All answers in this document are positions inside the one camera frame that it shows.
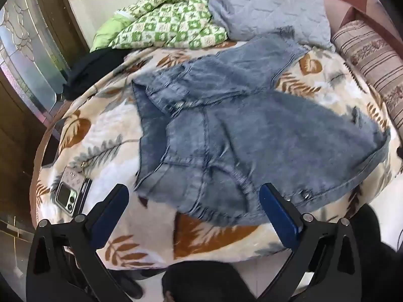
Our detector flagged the wooden door with glass panel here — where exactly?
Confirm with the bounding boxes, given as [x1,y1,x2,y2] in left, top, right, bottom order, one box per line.
[0,0,92,227]

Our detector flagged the grey quilted blanket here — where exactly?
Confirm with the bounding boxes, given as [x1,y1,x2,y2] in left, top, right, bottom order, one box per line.
[189,0,336,51]

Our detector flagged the reddish brown cushion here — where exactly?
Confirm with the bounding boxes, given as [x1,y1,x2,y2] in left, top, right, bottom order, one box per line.
[321,0,394,38]

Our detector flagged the green patterned quilt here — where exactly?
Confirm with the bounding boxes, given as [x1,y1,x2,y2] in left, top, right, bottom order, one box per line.
[110,0,229,50]

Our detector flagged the person's black trouser leg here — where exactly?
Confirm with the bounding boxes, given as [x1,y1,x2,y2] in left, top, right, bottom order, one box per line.
[162,259,255,302]
[349,204,403,302]

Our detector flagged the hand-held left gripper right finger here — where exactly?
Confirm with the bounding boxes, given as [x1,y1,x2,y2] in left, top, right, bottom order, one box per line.
[259,182,374,302]

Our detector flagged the light green cloth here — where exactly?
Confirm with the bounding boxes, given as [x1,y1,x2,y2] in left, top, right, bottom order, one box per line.
[90,14,133,52]

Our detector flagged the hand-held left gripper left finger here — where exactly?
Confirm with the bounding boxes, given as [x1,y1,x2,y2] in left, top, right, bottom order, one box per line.
[26,183,133,302]

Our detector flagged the smartphone with patterned case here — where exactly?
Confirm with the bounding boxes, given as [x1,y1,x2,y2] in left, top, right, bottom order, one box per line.
[54,167,92,217]

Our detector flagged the blue denim pants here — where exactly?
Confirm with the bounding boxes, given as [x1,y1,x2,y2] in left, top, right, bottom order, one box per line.
[131,27,391,227]

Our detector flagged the striped beige pillow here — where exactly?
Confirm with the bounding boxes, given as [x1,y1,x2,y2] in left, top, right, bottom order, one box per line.
[330,20,403,123]

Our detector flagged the black cloth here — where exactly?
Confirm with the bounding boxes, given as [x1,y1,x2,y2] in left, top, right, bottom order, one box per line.
[63,49,131,99]

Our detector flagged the leaf print blanket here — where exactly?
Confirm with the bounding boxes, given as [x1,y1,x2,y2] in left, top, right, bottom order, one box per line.
[30,42,403,269]

